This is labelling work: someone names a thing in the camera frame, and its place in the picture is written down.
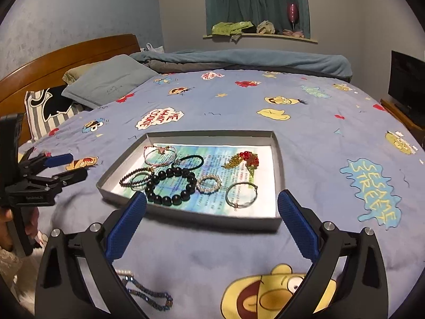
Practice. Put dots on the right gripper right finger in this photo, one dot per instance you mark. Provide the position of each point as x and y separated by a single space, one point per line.
303 231

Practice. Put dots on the green curtain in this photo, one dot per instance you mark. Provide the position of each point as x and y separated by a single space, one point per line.
255 0

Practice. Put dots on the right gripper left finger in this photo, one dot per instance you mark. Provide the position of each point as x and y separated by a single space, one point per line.
122 224

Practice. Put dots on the teal folded blanket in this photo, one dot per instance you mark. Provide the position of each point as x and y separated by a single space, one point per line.
334 66

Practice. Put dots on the beige cloth on shelf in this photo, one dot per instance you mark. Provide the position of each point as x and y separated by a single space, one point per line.
265 28

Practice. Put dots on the striped black white pillow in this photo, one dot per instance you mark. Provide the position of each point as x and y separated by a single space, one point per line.
47 109

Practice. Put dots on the blue cartoon bed sheet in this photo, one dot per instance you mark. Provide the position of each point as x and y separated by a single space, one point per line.
346 159

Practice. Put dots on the wooden headboard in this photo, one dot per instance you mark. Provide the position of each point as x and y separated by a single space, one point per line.
48 70

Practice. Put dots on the green cloth on shelf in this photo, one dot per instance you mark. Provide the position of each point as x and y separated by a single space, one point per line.
233 30

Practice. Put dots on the grey blue pillow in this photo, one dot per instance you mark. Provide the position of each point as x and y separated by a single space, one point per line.
108 81

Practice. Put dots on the person's left hand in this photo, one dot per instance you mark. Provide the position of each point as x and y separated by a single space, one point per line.
31 228

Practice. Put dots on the pearl hair clip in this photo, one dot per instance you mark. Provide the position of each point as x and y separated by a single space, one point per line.
124 272

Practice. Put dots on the pink wine glass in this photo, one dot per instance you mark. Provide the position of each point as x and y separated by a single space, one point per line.
292 14

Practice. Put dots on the red gold flower brooch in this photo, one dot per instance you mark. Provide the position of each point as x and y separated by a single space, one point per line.
250 159

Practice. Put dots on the wooden window shelf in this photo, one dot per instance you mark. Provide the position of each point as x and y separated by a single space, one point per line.
259 36

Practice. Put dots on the grey shallow cardboard tray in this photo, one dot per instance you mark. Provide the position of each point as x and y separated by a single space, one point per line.
215 137

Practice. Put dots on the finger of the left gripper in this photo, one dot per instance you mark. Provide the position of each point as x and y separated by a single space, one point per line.
35 165
64 179

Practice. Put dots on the blue green printed paper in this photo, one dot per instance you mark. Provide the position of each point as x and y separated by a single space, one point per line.
217 191

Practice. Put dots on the thin silver bangle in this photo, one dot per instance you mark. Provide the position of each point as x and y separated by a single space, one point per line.
139 180

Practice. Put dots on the black flat monitor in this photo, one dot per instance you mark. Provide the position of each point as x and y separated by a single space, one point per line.
406 83

